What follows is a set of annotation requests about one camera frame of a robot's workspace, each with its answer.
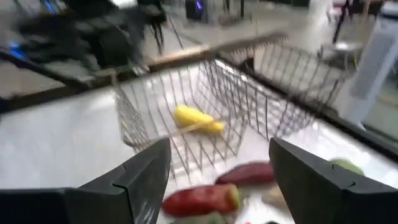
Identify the beige garlic bulb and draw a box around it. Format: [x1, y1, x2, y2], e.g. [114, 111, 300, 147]
[261, 185, 289, 212]

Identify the metal wire basket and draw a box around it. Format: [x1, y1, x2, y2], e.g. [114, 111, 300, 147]
[113, 58, 259, 184]
[214, 32, 348, 141]

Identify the white tower fan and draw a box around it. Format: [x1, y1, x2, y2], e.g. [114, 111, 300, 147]
[345, 1, 398, 125]

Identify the red chili pepper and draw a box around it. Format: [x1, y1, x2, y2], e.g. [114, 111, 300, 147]
[161, 183, 243, 218]

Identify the green lime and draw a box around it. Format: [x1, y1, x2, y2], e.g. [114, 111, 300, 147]
[328, 158, 364, 175]

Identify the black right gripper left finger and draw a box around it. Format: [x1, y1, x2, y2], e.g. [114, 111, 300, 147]
[0, 138, 172, 224]

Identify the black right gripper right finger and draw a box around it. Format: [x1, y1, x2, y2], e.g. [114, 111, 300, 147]
[269, 138, 398, 224]

